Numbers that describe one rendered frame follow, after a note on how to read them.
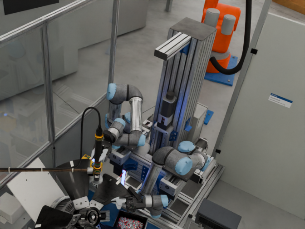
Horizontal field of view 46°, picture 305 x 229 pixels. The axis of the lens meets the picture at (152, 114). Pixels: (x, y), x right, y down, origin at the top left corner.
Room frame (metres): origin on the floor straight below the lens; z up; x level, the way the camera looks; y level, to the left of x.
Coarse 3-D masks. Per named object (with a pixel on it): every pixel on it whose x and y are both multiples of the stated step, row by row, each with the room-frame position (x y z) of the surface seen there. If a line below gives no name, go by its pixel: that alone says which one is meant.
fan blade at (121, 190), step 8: (104, 176) 1.56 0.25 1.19; (104, 184) 1.50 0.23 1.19; (112, 184) 1.51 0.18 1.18; (120, 184) 1.53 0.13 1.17; (96, 192) 1.42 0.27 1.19; (104, 192) 1.43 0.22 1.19; (112, 192) 1.45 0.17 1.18; (120, 192) 1.47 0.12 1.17; (96, 200) 1.36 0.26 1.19; (104, 200) 1.37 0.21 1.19
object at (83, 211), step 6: (78, 210) 1.26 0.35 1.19; (84, 210) 1.23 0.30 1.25; (90, 210) 1.24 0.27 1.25; (96, 210) 1.26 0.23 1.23; (84, 216) 1.19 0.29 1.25; (90, 216) 1.21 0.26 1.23; (96, 216) 1.23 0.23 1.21; (78, 222) 1.20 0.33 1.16; (84, 222) 1.17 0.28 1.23; (90, 222) 1.18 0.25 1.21; (96, 222) 1.21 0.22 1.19; (78, 228) 1.18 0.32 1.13
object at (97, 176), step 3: (99, 126) 1.32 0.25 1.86; (96, 129) 1.32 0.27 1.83; (99, 129) 1.31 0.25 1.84; (102, 129) 1.33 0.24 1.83; (96, 132) 1.31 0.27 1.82; (99, 132) 1.31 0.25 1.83; (102, 132) 1.32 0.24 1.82; (99, 135) 1.31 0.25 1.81; (96, 174) 1.31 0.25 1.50; (99, 174) 1.32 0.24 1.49; (96, 177) 1.31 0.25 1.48; (99, 177) 1.32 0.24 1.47; (96, 180) 1.31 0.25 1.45
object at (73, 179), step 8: (72, 160) 1.44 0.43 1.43; (88, 160) 1.47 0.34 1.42; (80, 168) 1.42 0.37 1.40; (64, 176) 1.36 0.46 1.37; (72, 176) 1.37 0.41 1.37; (80, 176) 1.38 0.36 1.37; (88, 176) 1.40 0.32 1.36; (64, 184) 1.33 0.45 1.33; (72, 184) 1.34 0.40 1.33; (80, 184) 1.35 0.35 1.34; (88, 184) 1.36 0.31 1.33; (72, 192) 1.31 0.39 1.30; (80, 192) 1.32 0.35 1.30; (88, 192) 1.33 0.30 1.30
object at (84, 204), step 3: (81, 198) 1.30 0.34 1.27; (84, 198) 1.30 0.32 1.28; (87, 198) 1.30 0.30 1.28; (75, 201) 1.28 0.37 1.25; (78, 201) 1.28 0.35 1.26; (81, 201) 1.28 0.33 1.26; (84, 201) 1.29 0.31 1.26; (87, 201) 1.29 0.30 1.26; (75, 204) 1.27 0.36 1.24; (78, 204) 1.27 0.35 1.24; (81, 204) 1.27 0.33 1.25; (84, 204) 1.27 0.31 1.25; (87, 204) 1.28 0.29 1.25; (75, 207) 1.26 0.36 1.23; (78, 207) 1.26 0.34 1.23; (81, 207) 1.26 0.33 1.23; (84, 207) 1.26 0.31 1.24
